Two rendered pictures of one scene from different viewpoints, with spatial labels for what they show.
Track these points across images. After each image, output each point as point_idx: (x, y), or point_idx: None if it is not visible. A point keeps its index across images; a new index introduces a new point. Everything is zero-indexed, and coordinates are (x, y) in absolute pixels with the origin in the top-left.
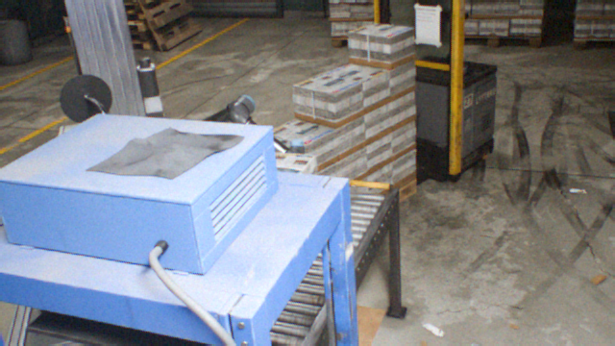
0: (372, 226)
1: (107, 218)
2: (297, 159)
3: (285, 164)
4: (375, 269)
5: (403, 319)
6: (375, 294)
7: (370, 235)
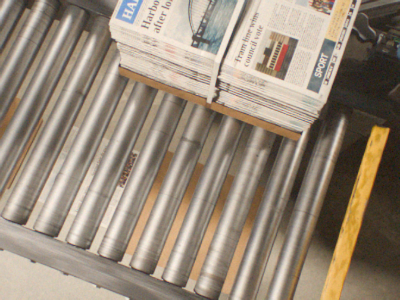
0: (104, 270)
1: None
2: (303, 44)
3: (268, 12)
4: (377, 296)
5: None
6: (296, 287)
7: (57, 261)
